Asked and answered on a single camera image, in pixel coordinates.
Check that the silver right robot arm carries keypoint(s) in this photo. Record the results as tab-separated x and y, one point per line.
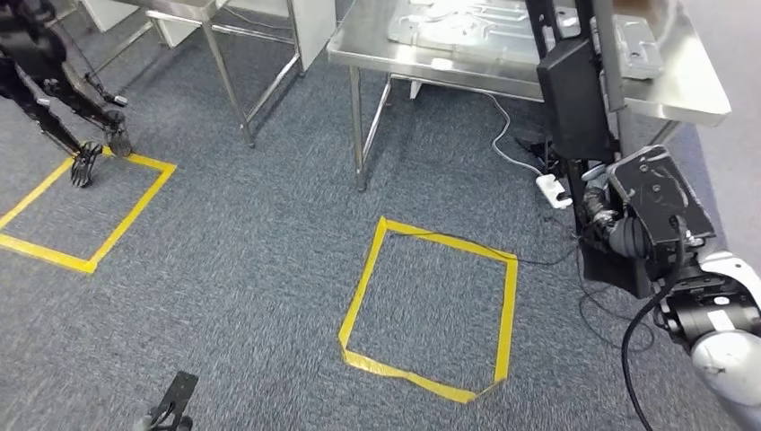
725	363

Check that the stamped sheet metal panel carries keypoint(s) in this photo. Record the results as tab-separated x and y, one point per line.
475	27

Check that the stainless steel table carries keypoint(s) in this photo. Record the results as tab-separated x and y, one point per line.
178	7

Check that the stainless steel workbench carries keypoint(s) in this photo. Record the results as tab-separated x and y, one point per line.
368	53

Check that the yellow floor tape square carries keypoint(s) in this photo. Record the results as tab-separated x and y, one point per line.
363	285
148	199

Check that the white power strip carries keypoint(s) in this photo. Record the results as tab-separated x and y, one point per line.
553	190

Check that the long black plastic part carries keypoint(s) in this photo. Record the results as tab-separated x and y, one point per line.
573	101

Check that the black humanoid robot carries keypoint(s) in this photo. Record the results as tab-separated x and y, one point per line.
30	41

